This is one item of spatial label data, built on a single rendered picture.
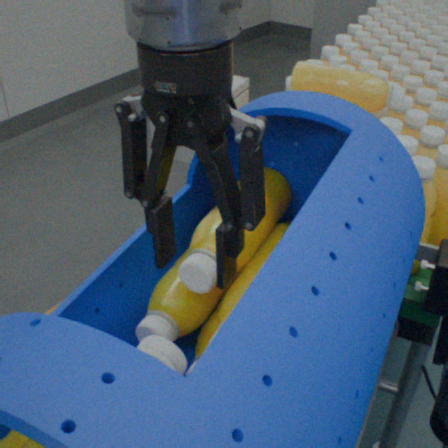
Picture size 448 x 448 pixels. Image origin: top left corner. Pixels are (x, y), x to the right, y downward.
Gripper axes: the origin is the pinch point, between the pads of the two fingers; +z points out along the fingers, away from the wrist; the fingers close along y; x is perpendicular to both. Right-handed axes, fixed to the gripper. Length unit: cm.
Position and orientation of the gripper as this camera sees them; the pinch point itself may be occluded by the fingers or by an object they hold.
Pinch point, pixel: (194, 246)
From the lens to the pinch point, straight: 52.3
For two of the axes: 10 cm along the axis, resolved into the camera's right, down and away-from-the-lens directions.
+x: 4.4, -5.2, 7.4
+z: 0.1, 8.2, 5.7
